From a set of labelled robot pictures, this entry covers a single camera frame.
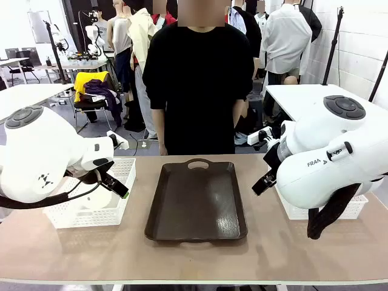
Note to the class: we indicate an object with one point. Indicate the mannequin in grey tank top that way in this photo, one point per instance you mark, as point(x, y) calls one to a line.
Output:
point(119, 36)

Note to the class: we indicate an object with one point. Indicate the black metal chair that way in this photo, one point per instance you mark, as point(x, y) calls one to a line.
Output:
point(91, 106)

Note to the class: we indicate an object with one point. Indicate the whiteboard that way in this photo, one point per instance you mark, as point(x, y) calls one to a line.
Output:
point(39, 25)

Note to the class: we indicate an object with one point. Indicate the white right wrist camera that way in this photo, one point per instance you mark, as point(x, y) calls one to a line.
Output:
point(257, 136)

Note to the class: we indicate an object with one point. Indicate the mannequin in black jacket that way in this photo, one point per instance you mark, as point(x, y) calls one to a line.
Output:
point(313, 21)

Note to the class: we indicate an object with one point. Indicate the mannequin red top blue shirt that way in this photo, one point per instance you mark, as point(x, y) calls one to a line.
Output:
point(166, 16)

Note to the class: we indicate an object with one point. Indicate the yellow garment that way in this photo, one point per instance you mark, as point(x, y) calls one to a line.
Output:
point(82, 80)

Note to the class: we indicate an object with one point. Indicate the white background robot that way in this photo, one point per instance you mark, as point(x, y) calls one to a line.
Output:
point(94, 39)

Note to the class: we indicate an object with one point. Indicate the long white table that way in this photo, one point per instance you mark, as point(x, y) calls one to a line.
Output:
point(27, 97)

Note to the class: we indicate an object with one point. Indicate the mannequin in white shirt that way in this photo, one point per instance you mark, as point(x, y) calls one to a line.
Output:
point(286, 39)

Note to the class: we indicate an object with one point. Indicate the white side table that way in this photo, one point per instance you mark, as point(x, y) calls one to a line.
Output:
point(297, 97)

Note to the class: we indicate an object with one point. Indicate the white perforated plastic basket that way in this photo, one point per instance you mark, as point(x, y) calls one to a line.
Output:
point(91, 216)
point(354, 207)

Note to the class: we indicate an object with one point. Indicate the tall black tripod stand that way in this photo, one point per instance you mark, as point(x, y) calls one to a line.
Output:
point(333, 45)

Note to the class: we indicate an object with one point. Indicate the dark brown plastic tray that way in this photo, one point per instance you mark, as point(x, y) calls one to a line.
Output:
point(197, 206)

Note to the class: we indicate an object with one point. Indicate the bald mannequin head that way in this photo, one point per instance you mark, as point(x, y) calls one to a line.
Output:
point(291, 80)

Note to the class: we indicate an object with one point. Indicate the person's right forearm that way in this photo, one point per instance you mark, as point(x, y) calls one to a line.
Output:
point(158, 127)

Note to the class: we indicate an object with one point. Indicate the person's right hand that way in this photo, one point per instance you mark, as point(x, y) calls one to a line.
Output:
point(163, 150)

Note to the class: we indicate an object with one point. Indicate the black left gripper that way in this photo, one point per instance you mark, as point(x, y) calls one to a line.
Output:
point(91, 177)

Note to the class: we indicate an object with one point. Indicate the person in black sweater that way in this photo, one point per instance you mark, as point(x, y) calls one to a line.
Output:
point(197, 91)

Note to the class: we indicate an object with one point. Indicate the mannequin in dark coat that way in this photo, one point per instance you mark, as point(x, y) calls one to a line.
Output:
point(251, 33)

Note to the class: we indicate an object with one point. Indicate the cluttered background table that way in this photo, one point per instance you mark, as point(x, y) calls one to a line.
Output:
point(75, 62)

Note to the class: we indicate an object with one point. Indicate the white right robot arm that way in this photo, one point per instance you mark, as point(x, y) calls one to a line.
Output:
point(318, 182)

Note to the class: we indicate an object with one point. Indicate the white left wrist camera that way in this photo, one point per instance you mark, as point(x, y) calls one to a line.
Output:
point(119, 141)

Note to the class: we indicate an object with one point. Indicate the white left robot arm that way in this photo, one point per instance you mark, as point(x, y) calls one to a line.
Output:
point(36, 151)

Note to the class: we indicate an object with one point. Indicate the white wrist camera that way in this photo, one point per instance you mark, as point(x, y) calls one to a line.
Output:
point(119, 141)
point(257, 136)

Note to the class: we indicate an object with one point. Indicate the person's left forearm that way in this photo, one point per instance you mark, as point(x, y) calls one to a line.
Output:
point(240, 109)

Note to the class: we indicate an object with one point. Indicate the black office chair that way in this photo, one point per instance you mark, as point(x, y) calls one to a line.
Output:
point(22, 65)

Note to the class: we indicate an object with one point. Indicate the slanted black stand pole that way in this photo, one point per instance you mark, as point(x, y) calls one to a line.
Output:
point(379, 75)

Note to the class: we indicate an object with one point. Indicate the purple garment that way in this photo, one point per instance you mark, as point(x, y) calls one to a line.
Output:
point(106, 94)

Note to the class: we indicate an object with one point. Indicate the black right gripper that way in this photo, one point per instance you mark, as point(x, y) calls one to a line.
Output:
point(272, 157)

